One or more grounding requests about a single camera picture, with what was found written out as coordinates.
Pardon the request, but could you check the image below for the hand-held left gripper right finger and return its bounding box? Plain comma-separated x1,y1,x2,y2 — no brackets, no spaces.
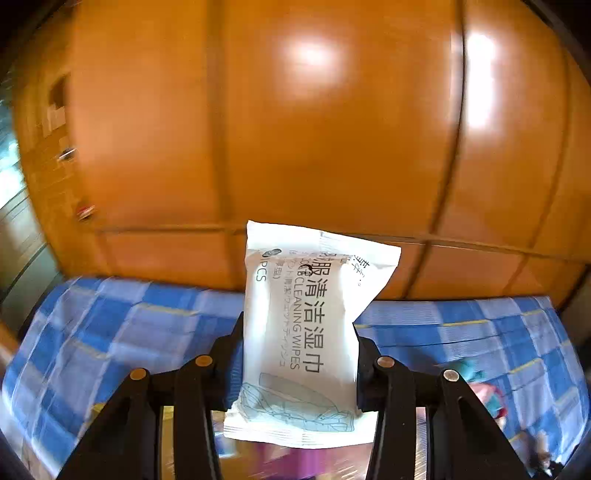
353,323,532,480

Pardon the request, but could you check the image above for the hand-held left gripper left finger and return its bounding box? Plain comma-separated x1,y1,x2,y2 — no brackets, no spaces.
58,311,245,480

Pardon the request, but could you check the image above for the white wet wipes packet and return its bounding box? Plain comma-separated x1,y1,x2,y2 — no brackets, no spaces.
224,220,402,448

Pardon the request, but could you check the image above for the gold box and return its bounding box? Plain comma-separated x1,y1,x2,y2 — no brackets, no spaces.
90,402,227,480

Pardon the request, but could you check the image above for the purple carton box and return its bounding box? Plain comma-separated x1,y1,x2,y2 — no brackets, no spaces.
222,443,372,480

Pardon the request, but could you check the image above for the blue plaid bed sheet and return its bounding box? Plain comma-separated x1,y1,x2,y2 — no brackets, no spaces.
2,276,583,480

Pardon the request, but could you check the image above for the room door with glass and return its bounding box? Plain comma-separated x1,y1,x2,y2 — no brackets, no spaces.
0,78,63,308

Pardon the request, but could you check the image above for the wooden wardrobe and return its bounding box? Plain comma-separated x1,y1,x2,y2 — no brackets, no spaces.
9,0,591,310

